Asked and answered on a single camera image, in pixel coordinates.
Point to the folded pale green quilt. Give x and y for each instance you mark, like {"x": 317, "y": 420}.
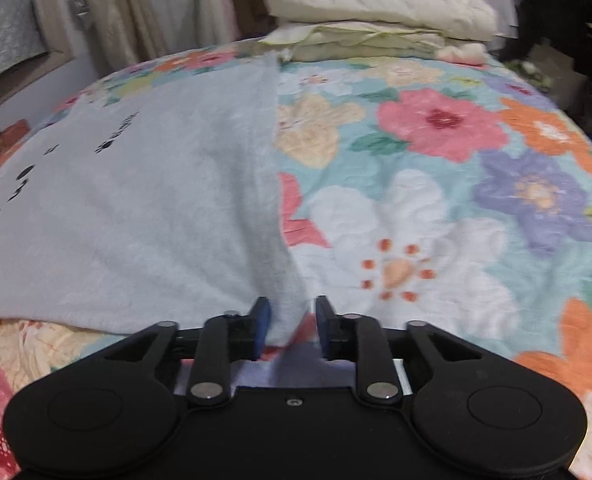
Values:
{"x": 365, "y": 42}

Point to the floral blanket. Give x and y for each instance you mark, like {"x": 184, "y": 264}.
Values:
{"x": 425, "y": 220}

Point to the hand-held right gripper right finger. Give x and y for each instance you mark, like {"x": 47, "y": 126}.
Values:
{"x": 325, "y": 330}

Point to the dark hanging clothes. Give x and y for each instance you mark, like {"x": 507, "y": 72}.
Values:
{"x": 570, "y": 20}

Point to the pink pillow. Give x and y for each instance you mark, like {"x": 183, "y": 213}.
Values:
{"x": 13, "y": 135}

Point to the folded cream quilt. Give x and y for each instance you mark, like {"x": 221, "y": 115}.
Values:
{"x": 375, "y": 5}

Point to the beige curtain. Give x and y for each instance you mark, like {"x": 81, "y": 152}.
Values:
{"x": 101, "y": 5}

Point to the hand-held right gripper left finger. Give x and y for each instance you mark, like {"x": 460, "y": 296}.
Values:
{"x": 262, "y": 327}

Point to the light grey printed sweatshirt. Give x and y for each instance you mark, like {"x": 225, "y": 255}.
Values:
{"x": 141, "y": 210}

